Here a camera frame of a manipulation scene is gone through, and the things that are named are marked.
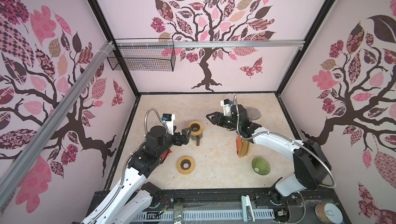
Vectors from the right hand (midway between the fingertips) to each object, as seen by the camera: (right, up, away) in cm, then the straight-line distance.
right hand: (209, 115), depth 81 cm
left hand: (-12, -7, -8) cm, 16 cm away
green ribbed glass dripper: (+28, -27, 0) cm, 39 cm away
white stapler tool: (+17, -43, -12) cm, 48 cm away
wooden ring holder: (-13, -28, +4) cm, 31 cm away
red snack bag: (-25, -23, +4) cm, 34 cm away
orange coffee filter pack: (+20, -19, +4) cm, 27 cm away
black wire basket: (-41, +37, +14) cm, 57 cm away
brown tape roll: (+51, -42, -16) cm, 68 cm away
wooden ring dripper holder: (-7, -11, +5) cm, 14 cm away
